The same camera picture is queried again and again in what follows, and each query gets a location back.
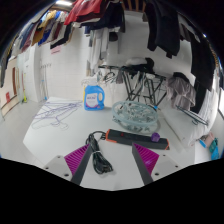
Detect purple charger block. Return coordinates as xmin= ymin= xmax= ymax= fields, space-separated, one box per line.
xmin=150 ymin=132 xmax=161 ymax=143

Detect black folding drying rack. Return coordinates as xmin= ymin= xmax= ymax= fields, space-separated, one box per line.
xmin=98 ymin=63 xmax=168 ymax=108

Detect bunch of clothes hangers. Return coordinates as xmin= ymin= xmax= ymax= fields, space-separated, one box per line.
xmin=99 ymin=68 xmax=116 ymax=84

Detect grey garment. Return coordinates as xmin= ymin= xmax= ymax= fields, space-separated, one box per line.
xmin=166 ymin=75 xmax=197 ymax=111

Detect pink bucket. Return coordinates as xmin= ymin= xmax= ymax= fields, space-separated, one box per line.
xmin=204 ymin=132 xmax=216 ymax=148

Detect blue plastic basket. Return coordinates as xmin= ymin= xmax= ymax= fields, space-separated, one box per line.
xmin=211 ymin=146 xmax=221 ymax=161

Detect round teal peg hanger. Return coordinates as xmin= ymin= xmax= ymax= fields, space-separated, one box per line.
xmin=111 ymin=100 xmax=159 ymax=134

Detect teal hoop hanger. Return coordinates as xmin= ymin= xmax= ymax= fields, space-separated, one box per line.
xmin=175 ymin=105 xmax=209 ymax=127

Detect black crumpled cloth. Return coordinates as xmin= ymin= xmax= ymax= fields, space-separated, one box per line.
xmin=144 ymin=57 xmax=156 ymax=73

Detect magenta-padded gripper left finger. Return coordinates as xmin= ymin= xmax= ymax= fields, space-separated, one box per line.
xmin=42 ymin=143 xmax=95 ymax=186

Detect row of hanging clothes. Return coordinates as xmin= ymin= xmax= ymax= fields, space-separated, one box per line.
xmin=0 ymin=0 xmax=223 ymax=116

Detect pile of wire hangers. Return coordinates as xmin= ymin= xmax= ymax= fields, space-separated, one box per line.
xmin=31 ymin=100 xmax=83 ymax=131

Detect black power cable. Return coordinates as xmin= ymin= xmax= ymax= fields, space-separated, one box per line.
xmin=85 ymin=130 xmax=114 ymax=175

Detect white crumpled cloth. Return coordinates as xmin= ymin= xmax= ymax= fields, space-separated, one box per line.
xmin=125 ymin=57 xmax=148 ymax=67

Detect white pillow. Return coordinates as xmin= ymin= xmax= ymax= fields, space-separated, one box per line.
xmin=160 ymin=103 xmax=208 ymax=148

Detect blue detergent bottle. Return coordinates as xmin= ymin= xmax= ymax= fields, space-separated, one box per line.
xmin=83 ymin=84 xmax=106 ymax=112

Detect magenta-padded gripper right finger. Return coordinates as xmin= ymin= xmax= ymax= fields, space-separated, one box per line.
xmin=131 ymin=142 xmax=183 ymax=186

